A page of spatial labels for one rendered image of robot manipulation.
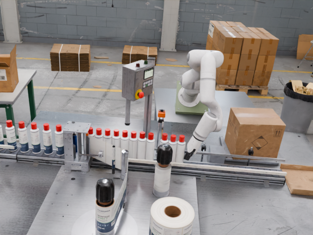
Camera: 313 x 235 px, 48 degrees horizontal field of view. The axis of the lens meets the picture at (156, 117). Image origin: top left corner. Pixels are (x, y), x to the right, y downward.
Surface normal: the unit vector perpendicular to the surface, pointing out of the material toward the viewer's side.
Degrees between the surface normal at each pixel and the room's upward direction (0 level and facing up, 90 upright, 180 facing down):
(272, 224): 0
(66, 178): 0
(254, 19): 90
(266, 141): 90
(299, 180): 0
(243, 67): 91
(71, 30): 90
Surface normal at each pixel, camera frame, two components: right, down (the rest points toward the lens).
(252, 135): 0.07, 0.47
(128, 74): -0.62, 0.33
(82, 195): 0.07, -0.89
